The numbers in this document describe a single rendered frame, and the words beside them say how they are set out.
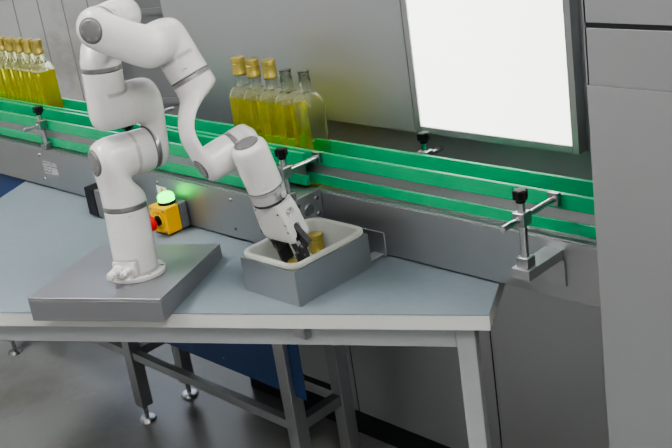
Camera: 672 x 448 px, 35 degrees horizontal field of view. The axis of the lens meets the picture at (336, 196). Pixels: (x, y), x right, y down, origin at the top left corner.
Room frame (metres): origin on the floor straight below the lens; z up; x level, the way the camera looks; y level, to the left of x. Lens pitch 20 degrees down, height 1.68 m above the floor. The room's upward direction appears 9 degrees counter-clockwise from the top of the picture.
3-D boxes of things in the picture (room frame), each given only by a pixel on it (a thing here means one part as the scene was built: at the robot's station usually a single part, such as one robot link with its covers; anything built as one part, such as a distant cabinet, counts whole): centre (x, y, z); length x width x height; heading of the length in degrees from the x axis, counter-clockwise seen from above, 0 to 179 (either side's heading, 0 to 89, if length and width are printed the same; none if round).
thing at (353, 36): (2.32, -0.20, 1.15); 0.90 x 0.03 x 0.34; 42
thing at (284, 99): (2.42, 0.07, 0.99); 0.06 x 0.06 x 0.21; 42
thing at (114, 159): (2.17, 0.45, 1.03); 0.13 x 0.10 x 0.16; 126
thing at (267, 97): (2.46, 0.11, 0.99); 0.06 x 0.06 x 0.21; 43
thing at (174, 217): (2.52, 0.43, 0.79); 0.07 x 0.07 x 0.07; 42
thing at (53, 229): (2.78, 0.24, 0.73); 1.58 x 1.52 x 0.04; 71
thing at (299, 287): (2.11, 0.06, 0.79); 0.27 x 0.17 x 0.08; 132
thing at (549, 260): (1.77, -0.34, 0.90); 0.17 x 0.05 x 0.23; 132
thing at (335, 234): (2.10, 0.08, 0.80); 0.22 x 0.17 x 0.09; 132
